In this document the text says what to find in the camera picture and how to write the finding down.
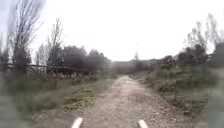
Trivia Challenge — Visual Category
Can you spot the robot's own part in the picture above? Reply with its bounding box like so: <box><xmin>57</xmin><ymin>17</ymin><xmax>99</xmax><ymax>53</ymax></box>
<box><xmin>70</xmin><ymin>116</ymin><xmax>84</xmax><ymax>128</ymax></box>
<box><xmin>137</xmin><ymin>119</ymin><xmax>149</xmax><ymax>128</ymax></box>

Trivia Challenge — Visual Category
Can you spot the gravel dirt path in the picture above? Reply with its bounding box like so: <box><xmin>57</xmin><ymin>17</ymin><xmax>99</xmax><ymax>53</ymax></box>
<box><xmin>74</xmin><ymin>75</ymin><xmax>188</xmax><ymax>128</ymax></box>

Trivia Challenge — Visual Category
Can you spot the overgrown grass bank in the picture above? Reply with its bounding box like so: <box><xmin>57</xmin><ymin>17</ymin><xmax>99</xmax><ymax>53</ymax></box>
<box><xmin>130</xmin><ymin>63</ymin><xmax>224</xmax><ymax>128</ymax></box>

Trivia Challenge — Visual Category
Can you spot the row of trees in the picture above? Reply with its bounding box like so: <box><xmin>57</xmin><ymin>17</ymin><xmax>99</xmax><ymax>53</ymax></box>
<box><xmin>133</xmin><ymin>13</ymin><xmax>224</xmax><ymax>73</ymax></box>
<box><xmin>0</xmin><ymin>0</ymin><xmax>113</xmax><ymax>78</ymax></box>

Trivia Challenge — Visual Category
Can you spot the grass verge with weeds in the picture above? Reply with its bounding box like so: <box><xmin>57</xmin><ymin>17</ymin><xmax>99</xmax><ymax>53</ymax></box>
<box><xmin>0</xmin><ymin>72</ymin><xmax>118</xmax><ymax>128</ymax></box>

